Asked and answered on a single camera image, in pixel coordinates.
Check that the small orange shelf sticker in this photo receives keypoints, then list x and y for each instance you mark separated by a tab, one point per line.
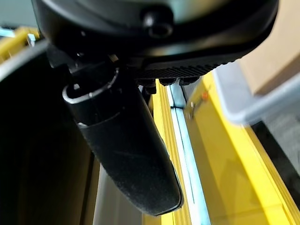
205	95

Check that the grey translucent plastic box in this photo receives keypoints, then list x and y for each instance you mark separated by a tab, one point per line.
248	100

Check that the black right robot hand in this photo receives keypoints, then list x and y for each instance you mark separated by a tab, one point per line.
122	140

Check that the large black sole-shaped part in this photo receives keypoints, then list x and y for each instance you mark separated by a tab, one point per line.
39	145

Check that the yellow metal shelf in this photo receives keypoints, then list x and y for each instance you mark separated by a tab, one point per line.
234	168

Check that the brown cardboard box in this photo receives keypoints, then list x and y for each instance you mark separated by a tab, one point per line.
274	47

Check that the silver shelf rail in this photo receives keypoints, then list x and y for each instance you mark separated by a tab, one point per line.
187	145

